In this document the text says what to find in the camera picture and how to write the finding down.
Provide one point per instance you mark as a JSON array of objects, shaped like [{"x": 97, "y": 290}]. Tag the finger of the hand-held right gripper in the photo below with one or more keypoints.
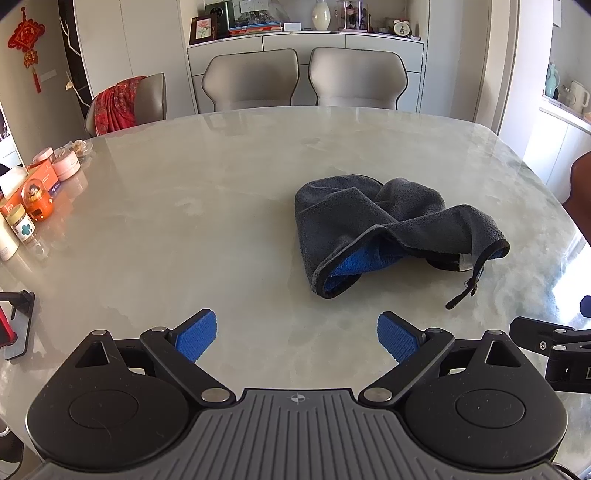
[
  {"x": 531, "y": 330},
  {"x": 586, "y": 306}
]

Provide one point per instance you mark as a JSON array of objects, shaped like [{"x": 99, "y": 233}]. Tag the glass jar with flower label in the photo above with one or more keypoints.
[{"x": 21, "y": 224}]

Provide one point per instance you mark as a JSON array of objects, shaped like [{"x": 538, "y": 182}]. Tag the green box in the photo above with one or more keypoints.
[{"x": 220, "y": 18}]

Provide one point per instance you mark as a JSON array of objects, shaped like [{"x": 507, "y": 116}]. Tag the clear display case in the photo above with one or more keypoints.
[{"x": 353, "y": 16}]

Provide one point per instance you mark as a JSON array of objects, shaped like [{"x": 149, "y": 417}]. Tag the black phone stand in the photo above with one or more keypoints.
[{"x": 21, "y": 323}]

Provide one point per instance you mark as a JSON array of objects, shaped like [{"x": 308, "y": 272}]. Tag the stack of books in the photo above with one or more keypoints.
[{"x": 255, "y": 28}]

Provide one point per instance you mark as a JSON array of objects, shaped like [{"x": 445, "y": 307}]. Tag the orange snow globe toy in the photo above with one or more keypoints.
[{"x": 37, "y": 201}]

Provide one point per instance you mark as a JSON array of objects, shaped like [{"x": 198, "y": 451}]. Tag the mint green thermos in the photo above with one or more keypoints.
[{"x": 551, "y": 81}]

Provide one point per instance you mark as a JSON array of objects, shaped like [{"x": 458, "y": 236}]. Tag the grey and blue towel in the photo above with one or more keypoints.
[{"x": 369, "y": 217}]

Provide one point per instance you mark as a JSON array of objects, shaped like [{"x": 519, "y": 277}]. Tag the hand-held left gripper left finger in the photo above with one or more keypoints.
[{"x": 196, "y": 336}]

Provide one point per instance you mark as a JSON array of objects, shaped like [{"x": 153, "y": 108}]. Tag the beige upholstered dining chair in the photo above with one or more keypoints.
[
  {"x": 251, "y": 78},
  {"x": 154, "y": 99},
  {"x": 358, "y": 76}
]

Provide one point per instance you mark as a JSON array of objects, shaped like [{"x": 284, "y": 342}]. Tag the red knot wall ornament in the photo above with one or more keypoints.
[{"x": 27, "y": 34}]

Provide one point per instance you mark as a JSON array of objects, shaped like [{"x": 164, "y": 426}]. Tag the white side counter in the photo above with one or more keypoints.
[{"x": 554, "y": 143}]

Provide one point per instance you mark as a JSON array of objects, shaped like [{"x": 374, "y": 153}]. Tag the red patterned cloth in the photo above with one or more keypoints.
[{"x": 117, "y": 106}]

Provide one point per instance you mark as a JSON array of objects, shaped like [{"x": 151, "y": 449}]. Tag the white branch decoration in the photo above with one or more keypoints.
[{"x": 74, "y": 87}]

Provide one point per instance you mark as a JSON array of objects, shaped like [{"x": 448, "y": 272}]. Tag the white electric kettle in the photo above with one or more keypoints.
[{"x": 572, "y": 97}]

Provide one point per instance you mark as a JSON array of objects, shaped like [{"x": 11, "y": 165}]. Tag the white sideboard cabinet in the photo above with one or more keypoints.
[{"x": 300, "y": 44}]

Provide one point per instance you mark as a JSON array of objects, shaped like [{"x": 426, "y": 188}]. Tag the orange carton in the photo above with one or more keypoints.
[{"x": 11, "y": 203}]

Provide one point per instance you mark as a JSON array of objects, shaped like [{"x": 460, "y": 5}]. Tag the brown chair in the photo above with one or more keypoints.
[{"x": 582, "y": 184}]

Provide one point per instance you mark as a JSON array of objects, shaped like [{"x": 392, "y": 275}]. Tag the pink round jar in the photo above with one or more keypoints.
[
  {"x": 42, "y": 154},
  {"x": 65, "y": 167}
]

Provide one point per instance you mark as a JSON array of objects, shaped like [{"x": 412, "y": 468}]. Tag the white vase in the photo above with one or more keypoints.
[{"x": 321, "y": 16}]

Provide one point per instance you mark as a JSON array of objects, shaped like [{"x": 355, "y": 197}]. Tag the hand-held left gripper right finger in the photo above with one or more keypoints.
[{"x": 397, "y": 339}]

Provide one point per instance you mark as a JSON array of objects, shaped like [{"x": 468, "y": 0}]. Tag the white bottle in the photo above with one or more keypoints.
[{"x": 7, "y": 244}]

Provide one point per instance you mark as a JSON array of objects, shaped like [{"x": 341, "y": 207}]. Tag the dark framed flower picture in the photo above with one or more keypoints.
[{"x": 203, "y": 28}]

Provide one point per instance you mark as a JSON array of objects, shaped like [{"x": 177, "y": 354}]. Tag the clear snack bag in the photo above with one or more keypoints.
[{"x": 76, "y": 148}]

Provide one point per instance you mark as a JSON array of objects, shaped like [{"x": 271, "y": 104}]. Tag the white alarm clock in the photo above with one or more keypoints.
[{"x": 401, "y": 28}]

